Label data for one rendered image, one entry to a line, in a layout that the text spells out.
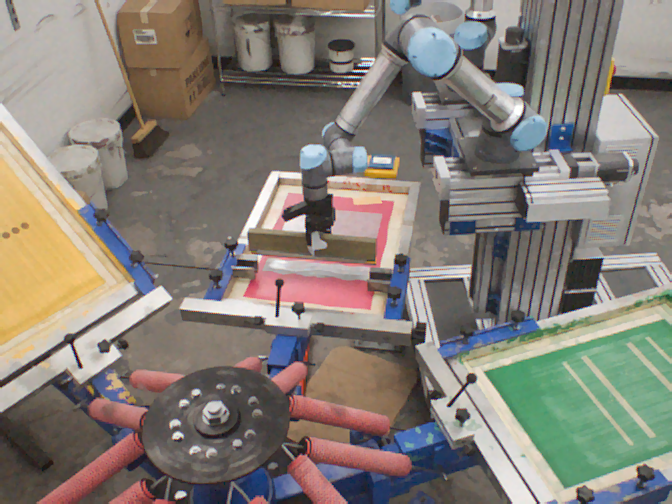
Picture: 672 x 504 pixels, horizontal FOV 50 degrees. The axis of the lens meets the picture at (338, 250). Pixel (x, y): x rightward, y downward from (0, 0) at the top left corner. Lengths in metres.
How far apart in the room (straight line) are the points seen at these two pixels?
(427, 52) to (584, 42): 0.70
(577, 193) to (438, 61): 0.72
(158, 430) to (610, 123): 1.91
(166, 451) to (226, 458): 0.12
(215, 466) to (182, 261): 2.71
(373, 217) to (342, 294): 0.43
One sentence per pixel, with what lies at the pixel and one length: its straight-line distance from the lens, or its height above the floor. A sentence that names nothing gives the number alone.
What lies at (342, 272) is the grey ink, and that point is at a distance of 2.37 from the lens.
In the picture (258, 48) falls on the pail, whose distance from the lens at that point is 5.69.
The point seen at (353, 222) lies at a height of 0.96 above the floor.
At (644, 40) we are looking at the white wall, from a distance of 5.91.
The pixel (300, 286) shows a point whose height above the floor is 0.96.
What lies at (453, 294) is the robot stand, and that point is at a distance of 3.45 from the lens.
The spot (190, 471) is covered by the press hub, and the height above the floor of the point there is 1.31.
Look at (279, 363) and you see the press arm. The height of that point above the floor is 1.04.
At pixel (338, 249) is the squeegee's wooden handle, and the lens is 2.23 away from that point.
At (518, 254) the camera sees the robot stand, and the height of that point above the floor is 0.72.
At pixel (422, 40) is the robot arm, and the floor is 1.75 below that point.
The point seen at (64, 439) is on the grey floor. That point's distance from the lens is 3.36.
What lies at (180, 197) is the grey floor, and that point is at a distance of 4.62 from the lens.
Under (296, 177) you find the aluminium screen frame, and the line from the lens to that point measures 2.80.
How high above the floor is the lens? 2.47
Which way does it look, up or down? 38 degrees down
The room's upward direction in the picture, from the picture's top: 2 degrees counter-clockwise
